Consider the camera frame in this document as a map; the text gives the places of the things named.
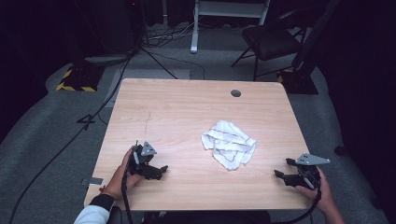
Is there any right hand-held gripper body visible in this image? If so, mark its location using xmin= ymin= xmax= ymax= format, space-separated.
xmin=293 ymin=152 xmax=332 ymax=189

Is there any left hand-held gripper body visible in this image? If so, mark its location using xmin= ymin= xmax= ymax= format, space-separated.
xmin=127 ymin=140 xmax=159 ymax=180

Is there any white cloth with coloured stitching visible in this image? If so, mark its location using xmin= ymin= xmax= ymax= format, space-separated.
xmin=200 ymin=119 xmax=258 ymax=172

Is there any person's right hand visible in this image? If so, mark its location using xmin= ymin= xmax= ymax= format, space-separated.
xmin=296 ymin=167 xmax=336 ymax=215

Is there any person's left hand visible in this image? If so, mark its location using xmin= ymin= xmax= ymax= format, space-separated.
xmin=104 ymin=147 xmax=146 ymax=201

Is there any grey tape piece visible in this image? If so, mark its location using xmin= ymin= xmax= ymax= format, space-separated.
xmin=80 ymin=176 xmax=104 ymax=188

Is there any black stand with striped base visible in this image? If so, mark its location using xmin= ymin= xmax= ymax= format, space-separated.
xmin=276 ymin=0 xmax=343 ymax=95

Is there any black stand leg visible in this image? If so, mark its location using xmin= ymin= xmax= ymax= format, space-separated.
xmin=139 ymin=46 xmax=178 ymax=80

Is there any black folding chair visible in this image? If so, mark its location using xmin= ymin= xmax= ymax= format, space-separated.
xmin=231 ymin=6 xmax=312 ymax=82

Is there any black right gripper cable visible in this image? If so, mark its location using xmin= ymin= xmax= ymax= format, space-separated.
xmin=274 ymin=181 xmax=323 ymax=224

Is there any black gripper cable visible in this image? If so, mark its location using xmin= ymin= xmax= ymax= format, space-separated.
xmin=120 ymin=169 xmax=134 ymax=224
xmin=274 ymin=181 xmax=323 ymax=224

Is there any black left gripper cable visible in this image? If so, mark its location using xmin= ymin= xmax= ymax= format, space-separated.
xmin=120 ymin=169 xmax=134 ymax=224

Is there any red string bracelet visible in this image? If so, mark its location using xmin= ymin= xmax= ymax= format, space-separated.
xmin=98 ymin=185 xmax=119 ymax=201

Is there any long black floor cable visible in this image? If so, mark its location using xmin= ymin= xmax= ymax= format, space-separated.
xmin=7 ymin=57 xmax=134 ymax=224

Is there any black yellow striped base plate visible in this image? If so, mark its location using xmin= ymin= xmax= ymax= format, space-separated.
xmin=55 ymin=63 xmax=106 ymax=93

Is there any thin black floor cable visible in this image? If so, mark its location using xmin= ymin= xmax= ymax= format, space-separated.
xmin=148 ymin=50 xmax=206 ymax=81

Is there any bundle of floor cables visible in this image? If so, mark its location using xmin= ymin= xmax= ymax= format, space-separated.
xmin=141 ymin=21 xmax=194 ymax=49

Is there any white metal desk frame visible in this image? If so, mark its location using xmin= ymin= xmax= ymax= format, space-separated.
xmin=190 ymin=0 xmax=271 ymax=54

